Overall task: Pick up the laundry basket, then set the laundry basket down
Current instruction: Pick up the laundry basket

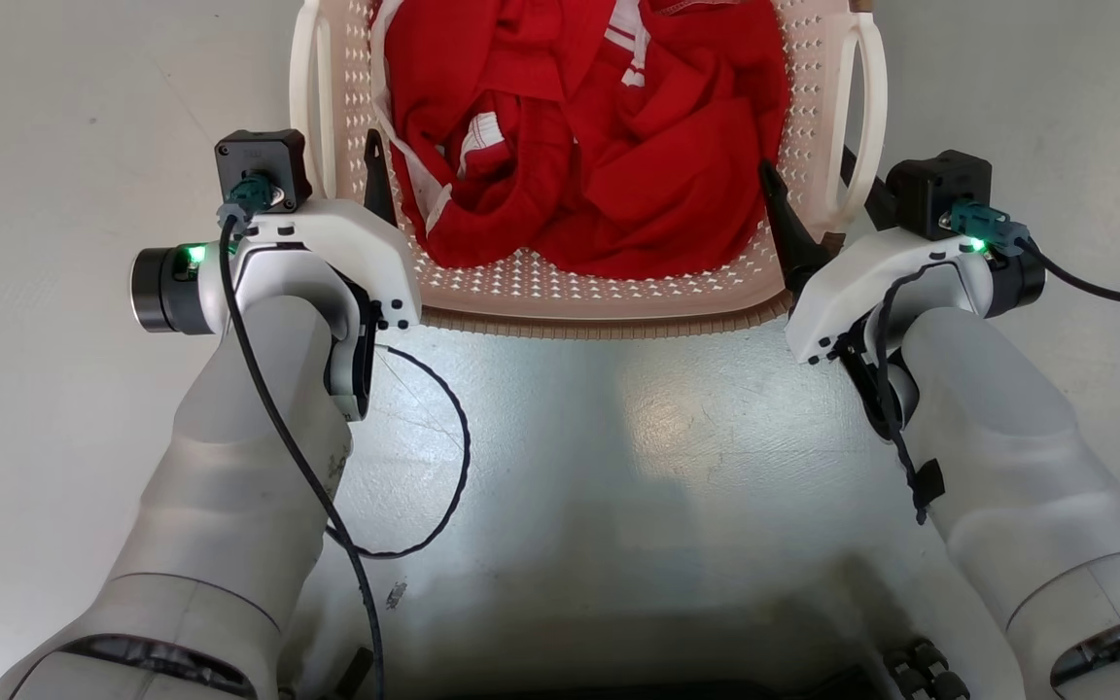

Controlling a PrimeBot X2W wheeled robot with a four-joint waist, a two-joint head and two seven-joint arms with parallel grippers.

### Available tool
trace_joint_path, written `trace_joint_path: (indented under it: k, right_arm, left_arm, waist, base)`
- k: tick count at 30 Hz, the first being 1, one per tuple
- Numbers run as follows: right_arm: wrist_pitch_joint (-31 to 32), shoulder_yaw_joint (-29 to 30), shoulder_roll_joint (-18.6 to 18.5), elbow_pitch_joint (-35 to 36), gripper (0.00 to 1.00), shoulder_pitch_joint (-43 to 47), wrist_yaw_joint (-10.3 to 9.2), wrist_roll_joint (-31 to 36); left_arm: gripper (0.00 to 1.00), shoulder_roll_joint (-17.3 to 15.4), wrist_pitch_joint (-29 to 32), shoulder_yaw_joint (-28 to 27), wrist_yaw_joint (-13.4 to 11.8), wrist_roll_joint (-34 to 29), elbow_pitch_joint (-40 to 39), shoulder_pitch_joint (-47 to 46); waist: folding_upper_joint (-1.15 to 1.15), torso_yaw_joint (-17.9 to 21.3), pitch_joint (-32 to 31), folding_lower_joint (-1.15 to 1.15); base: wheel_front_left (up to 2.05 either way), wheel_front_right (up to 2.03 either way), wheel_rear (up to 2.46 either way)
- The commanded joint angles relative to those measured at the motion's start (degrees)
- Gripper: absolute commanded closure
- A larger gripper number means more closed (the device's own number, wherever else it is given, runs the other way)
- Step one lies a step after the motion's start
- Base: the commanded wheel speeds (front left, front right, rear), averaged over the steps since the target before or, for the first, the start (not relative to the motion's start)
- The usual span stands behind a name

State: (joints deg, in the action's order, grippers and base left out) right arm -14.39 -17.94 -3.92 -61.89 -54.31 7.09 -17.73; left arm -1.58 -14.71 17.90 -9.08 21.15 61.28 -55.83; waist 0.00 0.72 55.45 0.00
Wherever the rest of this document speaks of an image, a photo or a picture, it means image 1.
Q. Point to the red clothing with white trim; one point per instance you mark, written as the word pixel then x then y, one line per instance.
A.
pixel 618 146

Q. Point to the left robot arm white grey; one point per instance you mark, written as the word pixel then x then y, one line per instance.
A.
pixel 229 467

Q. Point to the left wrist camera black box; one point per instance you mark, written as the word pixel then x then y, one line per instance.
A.
pixel 263 160

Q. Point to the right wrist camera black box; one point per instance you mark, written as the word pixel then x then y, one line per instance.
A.
pixel 934 190

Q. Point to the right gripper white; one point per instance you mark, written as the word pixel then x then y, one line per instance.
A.
pixel 871 282

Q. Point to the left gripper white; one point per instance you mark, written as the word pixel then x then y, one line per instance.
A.
pixel 356 243

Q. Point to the beige perforated plastic laundry basket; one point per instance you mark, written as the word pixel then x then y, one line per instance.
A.
pixel 560 282

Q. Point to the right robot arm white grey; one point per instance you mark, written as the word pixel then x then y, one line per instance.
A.
pixel 1007 457

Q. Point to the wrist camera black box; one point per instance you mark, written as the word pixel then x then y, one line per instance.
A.
pixel 934 190
pixel 263 160

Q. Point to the robot base dark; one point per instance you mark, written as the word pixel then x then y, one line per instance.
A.
pixel 925 671

